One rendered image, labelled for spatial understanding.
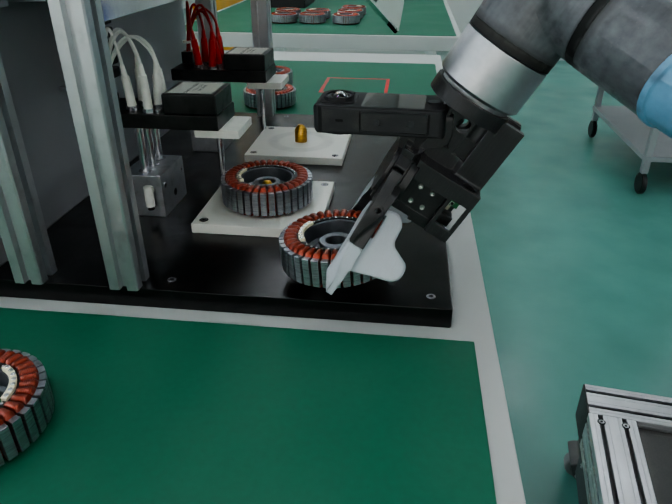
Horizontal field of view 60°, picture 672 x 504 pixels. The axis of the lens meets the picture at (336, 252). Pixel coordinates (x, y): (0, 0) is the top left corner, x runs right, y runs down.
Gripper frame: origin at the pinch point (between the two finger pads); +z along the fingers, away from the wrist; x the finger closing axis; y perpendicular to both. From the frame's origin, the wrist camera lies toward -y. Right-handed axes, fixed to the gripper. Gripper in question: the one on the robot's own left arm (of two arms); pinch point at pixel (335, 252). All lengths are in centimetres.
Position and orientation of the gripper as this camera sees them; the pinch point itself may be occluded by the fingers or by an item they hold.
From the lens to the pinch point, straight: 58.7
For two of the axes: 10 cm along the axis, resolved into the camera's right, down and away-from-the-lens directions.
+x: 1.8, -4.8, 8.6
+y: 8.5, 5.1, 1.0
